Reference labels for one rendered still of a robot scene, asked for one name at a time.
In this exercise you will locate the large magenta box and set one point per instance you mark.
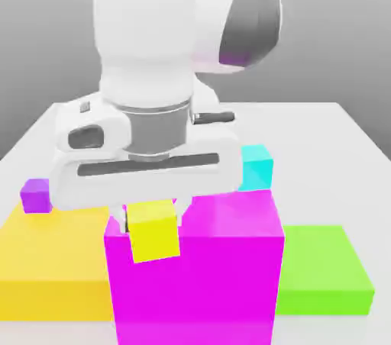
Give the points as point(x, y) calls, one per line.
point(198, 274)

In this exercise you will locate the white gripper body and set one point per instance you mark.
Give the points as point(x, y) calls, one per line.
point(146, 181)

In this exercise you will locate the small cyan cube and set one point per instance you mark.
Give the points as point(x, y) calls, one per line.
point(256, 169)

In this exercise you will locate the large yellow box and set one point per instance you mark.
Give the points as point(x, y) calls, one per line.
point(52, 259)

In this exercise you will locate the large green box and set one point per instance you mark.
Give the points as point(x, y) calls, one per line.
point(320, 268)

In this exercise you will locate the small purple cube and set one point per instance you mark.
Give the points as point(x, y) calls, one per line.
point(36, 197)

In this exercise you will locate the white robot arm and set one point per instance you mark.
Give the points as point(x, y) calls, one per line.
point(143, 30)

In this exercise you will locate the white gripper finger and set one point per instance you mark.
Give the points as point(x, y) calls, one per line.
point(182, 209)
point(119, 218)

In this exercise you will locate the small yellow cube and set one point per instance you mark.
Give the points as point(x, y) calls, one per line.
point(152, 232)

